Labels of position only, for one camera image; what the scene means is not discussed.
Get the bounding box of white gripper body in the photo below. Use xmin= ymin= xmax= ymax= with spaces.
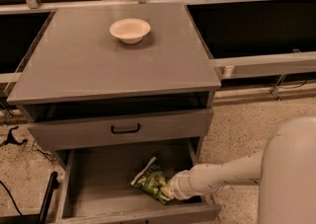
xmin=169 ymin=170 xmax=197 ymax=200

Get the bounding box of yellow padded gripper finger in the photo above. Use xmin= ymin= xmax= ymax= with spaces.
xmin=162 ymin=185 xmax=173 ymax=199

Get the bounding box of green jalapeno chip bag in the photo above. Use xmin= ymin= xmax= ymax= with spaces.
xmin=130 ymin=157 xmax=174 ymax=204

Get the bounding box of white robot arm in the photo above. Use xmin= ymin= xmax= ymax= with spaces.
xmin=167 ymin=116 xmax=316 ymax=224

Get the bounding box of upper grey drawer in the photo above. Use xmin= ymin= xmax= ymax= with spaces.
xmin=29 ymin=109 xmax=213 ymax=150

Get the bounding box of open lower grey drawer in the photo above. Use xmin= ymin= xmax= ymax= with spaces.
xmin=54 ymin=137 xmax=222 ymax=224

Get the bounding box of grey drawer cabinet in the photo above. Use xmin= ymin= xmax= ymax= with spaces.
xmin=6 ymin=3 xmax=220 ymax=165

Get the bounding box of black bar lower left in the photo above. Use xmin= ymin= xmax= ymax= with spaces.
xmin=38 ymin=172 xmax=58 ymax=224

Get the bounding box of white bowl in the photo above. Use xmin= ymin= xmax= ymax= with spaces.
xmin=110 ymin=19 xmax=151 ymax=44

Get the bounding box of black clip on floor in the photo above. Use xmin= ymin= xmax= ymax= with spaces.
xmin=0 ymin=126 xmax=28 ymax=147

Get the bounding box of black drawer handle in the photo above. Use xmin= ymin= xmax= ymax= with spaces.
xmin=111 ymin=123 xmax=141 ymax=135

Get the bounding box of black floor cable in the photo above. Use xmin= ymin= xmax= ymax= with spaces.
xmin=0 ymin=180 xmax=28 ymax=221

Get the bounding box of grey metal railing frame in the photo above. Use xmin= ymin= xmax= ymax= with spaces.
xmin=1 ymin=0 xmax=315 ymax=106

